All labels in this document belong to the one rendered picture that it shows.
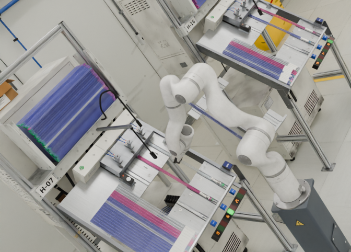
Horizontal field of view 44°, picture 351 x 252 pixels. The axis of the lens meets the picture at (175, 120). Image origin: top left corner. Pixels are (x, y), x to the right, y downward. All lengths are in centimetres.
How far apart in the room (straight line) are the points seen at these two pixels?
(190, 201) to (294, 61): 129
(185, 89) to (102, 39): 261
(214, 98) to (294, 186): 58
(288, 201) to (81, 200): 106
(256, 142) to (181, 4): 144
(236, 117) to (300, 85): 176
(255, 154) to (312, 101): 190
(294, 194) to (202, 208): 52
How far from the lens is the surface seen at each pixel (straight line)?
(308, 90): 372
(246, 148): 190
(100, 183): 243
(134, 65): 452
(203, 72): 190
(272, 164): 200
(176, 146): 217
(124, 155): 244
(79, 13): 431
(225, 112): 190
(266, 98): 325
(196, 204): 239
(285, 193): 212
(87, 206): 238
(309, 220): 220
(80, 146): 242
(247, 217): 285
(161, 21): 313
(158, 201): 296
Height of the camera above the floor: 213
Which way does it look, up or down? 24 degrees down
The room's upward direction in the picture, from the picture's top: 37 degrees counter-clockwise
